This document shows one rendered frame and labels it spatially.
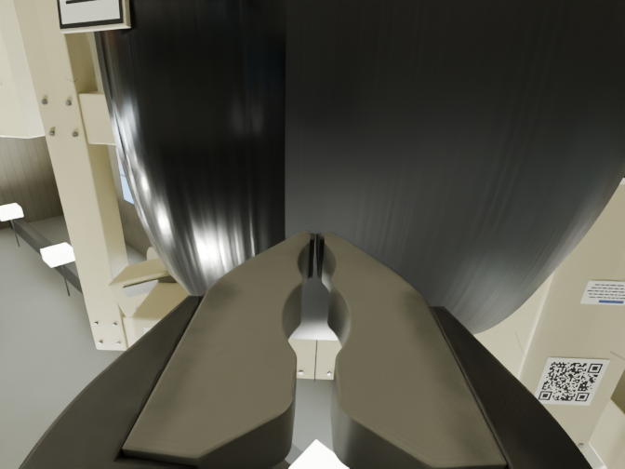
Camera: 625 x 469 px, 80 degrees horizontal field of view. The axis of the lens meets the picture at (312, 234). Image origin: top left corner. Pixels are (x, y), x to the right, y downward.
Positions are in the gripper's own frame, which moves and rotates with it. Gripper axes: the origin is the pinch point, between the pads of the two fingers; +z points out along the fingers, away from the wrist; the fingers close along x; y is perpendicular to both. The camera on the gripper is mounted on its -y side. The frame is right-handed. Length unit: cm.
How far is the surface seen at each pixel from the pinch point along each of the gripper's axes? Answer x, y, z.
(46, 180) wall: -754, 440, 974
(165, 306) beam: -30, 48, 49
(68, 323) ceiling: -421, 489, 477
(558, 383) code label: 31.6, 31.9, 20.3
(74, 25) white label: -10.6, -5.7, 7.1
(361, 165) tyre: 1.9, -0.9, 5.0
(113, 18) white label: -8.5, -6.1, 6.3
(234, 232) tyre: -4.0, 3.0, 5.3
